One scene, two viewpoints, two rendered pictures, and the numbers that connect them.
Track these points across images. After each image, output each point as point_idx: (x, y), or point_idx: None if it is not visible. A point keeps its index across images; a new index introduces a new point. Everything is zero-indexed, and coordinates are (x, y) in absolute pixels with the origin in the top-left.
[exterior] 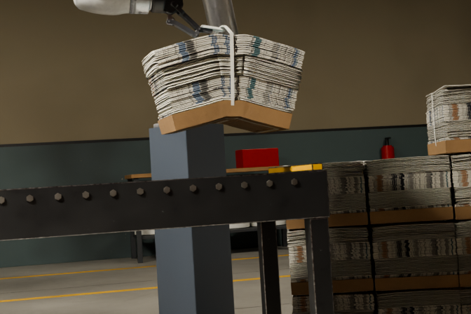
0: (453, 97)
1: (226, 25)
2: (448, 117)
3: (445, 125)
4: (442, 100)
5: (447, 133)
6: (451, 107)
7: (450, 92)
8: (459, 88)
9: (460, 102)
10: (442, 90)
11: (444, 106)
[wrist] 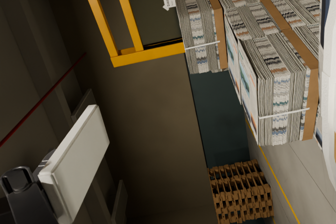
0: (264, 72)
1: None
2: (285, 73)
3: (294, 75)
4: (270, 80)
5: (302, 70)
6: (275, 72)
7: (260, 75)
8: (254, 71)
9: (268, 68)
10: (259, 80)
11: (276, 76)
